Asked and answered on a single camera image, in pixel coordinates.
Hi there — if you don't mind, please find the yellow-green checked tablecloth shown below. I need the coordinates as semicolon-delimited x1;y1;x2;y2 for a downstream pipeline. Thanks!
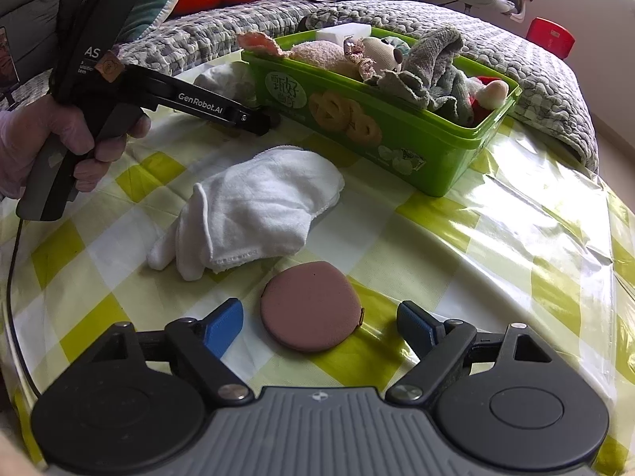
0;54;635;476

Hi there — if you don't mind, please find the cream plush dog toy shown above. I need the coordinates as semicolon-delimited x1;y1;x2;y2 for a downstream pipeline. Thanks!
357;35;412;77

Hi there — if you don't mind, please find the white cloth in clear bag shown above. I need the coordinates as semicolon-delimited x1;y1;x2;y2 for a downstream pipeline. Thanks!
192;63;259;107

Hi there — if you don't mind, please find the grey quilted cushion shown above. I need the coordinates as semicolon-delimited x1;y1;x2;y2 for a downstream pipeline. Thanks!
298;0;601;177

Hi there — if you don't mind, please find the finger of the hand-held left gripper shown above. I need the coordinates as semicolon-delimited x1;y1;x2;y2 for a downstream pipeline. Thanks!
243;108;281;136

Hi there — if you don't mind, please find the black cable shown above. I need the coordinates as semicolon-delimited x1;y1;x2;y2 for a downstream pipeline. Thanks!
4;215;45;400

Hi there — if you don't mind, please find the pink round powder puff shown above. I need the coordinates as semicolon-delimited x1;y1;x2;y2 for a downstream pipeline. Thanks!
260;261;365;354

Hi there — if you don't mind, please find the white folded cloth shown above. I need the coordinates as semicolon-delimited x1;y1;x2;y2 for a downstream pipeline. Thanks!
146;145;346;282

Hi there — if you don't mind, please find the grey quilted sofa cover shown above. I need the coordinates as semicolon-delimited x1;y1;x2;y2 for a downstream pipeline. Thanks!
116;0;348;67

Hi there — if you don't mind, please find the red felt hat with pompom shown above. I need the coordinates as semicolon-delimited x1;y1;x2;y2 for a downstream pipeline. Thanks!
466;76;511;122

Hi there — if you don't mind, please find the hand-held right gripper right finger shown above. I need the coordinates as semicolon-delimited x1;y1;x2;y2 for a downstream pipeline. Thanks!
386;300;554;405

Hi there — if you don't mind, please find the pink plush toy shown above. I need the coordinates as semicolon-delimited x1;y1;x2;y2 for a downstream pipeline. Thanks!
237;31;368;80

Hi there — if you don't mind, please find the green plastic box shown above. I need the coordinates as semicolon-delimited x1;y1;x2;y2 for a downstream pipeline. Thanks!
242;27;523;198

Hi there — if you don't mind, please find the white sponge block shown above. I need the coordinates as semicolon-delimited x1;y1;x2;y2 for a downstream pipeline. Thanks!
316;23;373;45

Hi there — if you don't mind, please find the person's left hand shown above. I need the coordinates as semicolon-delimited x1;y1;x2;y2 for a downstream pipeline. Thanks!
0;93;152;202

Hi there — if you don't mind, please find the red container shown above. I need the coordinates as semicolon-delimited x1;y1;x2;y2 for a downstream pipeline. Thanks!
527;17;576;60

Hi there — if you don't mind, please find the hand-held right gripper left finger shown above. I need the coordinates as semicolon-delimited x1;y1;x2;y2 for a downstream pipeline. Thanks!
89;297;254;405

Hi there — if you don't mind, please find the grey cloth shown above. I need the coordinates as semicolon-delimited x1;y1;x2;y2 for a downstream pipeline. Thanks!
364;26;492;127

